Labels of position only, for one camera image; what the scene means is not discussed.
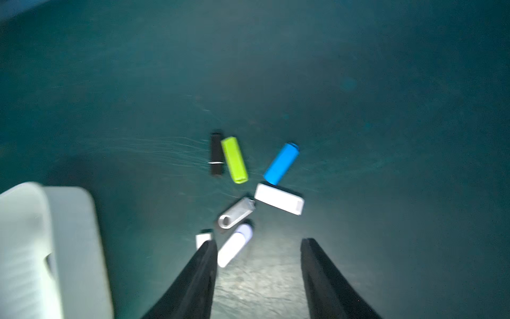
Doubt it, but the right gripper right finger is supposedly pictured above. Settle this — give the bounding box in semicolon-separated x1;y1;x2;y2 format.
300;238;381;318

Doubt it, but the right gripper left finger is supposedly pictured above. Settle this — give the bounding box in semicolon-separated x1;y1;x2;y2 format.
143;240;218;318

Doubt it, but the white capped usb drive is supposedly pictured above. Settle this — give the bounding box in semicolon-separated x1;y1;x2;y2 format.
195;231;213;250

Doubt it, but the white purple usb drive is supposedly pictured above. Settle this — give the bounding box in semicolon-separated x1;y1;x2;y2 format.
217;223;253;268

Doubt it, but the silver metal usb drive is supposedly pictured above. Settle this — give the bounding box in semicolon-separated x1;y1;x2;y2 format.
217;197;256;229

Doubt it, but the white rectangular usb drive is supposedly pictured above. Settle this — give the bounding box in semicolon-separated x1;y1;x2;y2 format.
254;183;305;215

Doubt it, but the black usb flash drive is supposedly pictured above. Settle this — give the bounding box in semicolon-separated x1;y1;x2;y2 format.
209;132;224;176

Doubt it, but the blue usb flash drive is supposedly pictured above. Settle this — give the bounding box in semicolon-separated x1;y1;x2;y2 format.
264;143;300;185

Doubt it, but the green usb flash drive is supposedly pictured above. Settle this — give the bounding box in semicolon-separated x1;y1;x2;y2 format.
221;136;248;184

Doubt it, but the white oval storage box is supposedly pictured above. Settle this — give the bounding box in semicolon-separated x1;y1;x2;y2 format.
1;182;114;318

